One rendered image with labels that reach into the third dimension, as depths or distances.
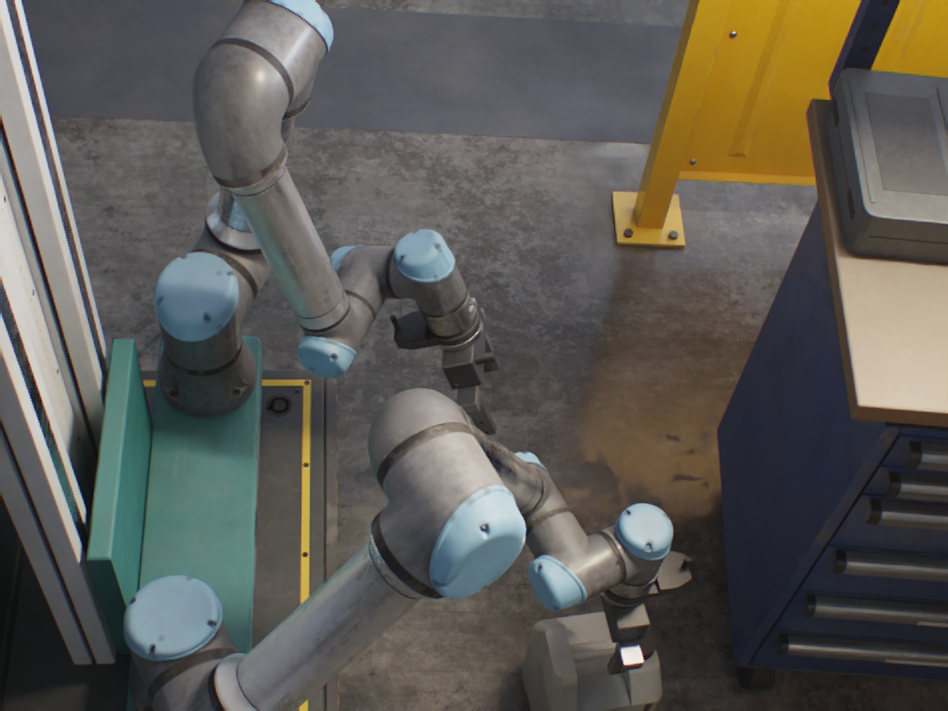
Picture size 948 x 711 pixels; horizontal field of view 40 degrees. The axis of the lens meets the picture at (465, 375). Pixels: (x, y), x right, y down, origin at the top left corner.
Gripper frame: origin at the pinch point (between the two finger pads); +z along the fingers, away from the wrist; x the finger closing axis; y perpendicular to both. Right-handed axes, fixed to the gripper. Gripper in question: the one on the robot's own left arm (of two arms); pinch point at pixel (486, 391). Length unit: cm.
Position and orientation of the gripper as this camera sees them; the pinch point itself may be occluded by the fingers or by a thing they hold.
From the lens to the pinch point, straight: 201.7
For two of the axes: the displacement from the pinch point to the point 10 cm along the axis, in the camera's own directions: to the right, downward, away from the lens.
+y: 9.5, -1.7, -2.7
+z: 3.2, 6.6, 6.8
